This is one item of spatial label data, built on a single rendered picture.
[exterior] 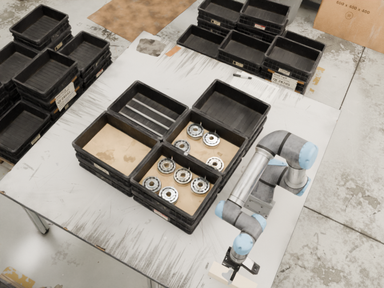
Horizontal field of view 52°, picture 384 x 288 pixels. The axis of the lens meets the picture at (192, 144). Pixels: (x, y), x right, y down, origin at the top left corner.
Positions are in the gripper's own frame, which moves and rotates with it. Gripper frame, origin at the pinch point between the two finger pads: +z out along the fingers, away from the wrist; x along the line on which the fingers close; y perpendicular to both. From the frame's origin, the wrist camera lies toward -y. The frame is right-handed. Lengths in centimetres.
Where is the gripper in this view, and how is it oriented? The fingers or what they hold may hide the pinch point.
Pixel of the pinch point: (236, 271)
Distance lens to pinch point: 195.8
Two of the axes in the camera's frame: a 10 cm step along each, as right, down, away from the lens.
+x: -4.7, 7.1, -5.3
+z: -0.5, 5.7, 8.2
